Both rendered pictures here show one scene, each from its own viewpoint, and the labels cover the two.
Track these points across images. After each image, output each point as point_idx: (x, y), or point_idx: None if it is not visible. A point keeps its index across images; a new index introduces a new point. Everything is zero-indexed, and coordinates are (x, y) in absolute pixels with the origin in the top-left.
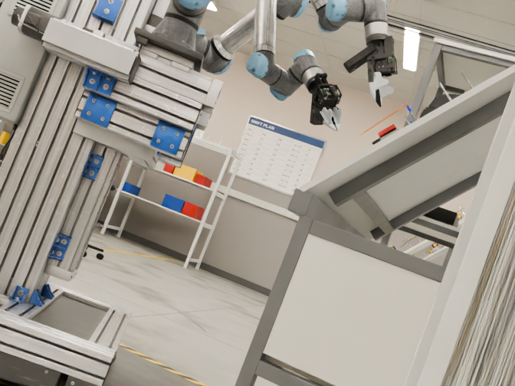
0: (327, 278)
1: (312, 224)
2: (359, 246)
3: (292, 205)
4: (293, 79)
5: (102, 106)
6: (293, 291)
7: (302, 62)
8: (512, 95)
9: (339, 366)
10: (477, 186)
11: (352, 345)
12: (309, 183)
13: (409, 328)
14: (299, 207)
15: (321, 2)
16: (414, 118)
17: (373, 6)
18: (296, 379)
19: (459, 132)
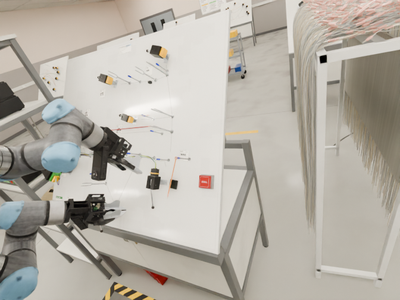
0: (237, 247)
1: (227, 250)
2: (237, 225)
3: (221, 262)
4: (34, 235)
5: None
6: (236, 268)
7: (30, 219)
8: (325, 130)
9: (249, 250)
10: (324, 168)
11: (247, 241)
12: (218, 246)
13: (250, 214)
14: (222, 257)
15: (6, 165)
16: (183, 158)
17: (80, 120)
18: (247, 272)
19: None
